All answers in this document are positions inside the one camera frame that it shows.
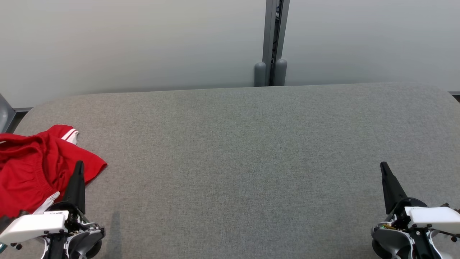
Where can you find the red shorts with white stripe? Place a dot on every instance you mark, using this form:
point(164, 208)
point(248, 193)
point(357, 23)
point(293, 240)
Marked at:
point(46, 169)

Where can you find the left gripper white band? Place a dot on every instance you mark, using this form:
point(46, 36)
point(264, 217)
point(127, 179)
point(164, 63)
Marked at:
point(32, 226)

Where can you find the grey metal partition post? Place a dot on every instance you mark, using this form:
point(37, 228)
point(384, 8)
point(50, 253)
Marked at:
point(268, 28)

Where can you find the grey metal stand leg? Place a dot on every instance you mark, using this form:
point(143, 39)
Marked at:
point(4, 115)

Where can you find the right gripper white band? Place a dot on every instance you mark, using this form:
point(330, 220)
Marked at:
point(431, 217)

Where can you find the grey cylindrical post foot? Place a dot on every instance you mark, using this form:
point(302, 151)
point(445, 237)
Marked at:
point(280, 72)
point(260, 73)

